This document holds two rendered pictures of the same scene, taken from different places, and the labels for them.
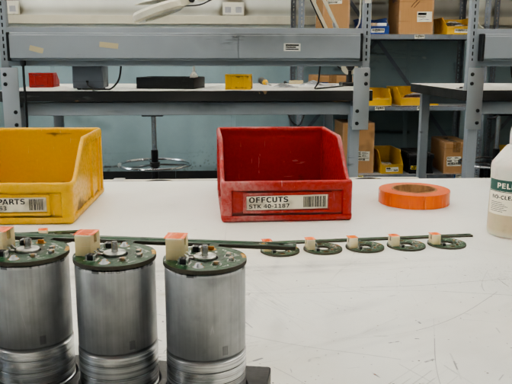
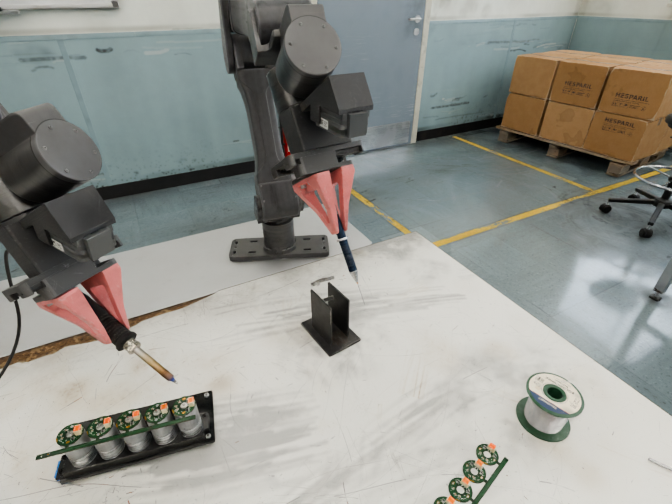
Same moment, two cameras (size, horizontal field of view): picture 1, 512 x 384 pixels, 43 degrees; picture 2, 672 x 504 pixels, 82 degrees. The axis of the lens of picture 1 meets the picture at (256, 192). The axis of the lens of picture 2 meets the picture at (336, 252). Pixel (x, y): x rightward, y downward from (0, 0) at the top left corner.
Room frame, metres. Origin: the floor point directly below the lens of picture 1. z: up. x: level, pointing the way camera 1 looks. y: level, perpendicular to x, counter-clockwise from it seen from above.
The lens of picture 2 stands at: (0.51, 0.17, 1.19)
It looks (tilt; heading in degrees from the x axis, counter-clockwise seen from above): 34 degrees down; 155
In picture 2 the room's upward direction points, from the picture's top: straight up
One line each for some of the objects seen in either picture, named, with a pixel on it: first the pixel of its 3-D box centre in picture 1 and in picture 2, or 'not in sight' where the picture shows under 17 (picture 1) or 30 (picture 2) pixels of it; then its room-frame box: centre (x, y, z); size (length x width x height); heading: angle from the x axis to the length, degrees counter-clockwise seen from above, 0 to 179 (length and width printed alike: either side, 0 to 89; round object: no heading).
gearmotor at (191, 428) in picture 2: not in sight; (188, 418); (0.20, 0.13, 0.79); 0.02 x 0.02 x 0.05
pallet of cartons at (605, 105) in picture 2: not in sight; (590, 106); (-1.71, 3.61, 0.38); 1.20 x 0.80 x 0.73; 9
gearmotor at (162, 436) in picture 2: not in sight; (162, 425); (0.20, 0.10, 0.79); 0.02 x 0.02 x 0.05
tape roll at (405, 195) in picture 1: (414, 195); not in sight; (0.55, -0.13, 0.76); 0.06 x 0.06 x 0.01
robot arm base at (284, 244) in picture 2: not in sight; (278, 233); (-0.14, 0.35, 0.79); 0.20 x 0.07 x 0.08; 70
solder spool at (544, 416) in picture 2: not in sight; (548, 405); (0.36, 0.52, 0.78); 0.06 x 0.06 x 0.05
